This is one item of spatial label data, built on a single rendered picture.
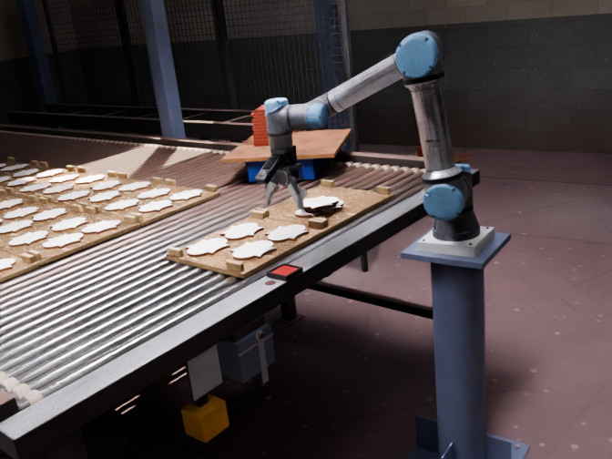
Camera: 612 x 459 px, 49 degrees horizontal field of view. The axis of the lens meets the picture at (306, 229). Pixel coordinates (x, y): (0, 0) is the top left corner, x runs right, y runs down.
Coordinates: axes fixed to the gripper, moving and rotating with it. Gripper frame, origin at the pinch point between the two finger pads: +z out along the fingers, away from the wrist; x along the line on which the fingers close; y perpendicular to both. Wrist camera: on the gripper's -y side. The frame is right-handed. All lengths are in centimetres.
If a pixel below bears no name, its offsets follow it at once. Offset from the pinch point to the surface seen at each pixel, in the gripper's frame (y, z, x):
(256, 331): -42, 19, -23
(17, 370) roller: -94, 11, 4
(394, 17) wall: 466, -31, 242
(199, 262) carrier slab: -30.4, 9.0, 9.5
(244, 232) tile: -6.5, 8.0, 13.2
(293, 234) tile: -1.0, 8.0, -3.9
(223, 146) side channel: 94, 9, 125
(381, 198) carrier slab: 45.3, 9.1, -7.8
